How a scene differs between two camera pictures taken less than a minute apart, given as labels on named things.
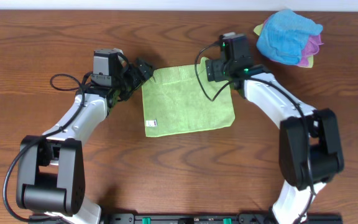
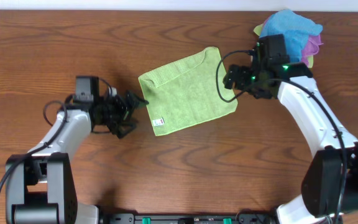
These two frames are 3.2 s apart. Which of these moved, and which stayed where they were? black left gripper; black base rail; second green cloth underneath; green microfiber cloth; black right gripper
Moved: green microfiber cloth; black left gripper; black right gripper
Stayed: second green cloth underneath; black base rail
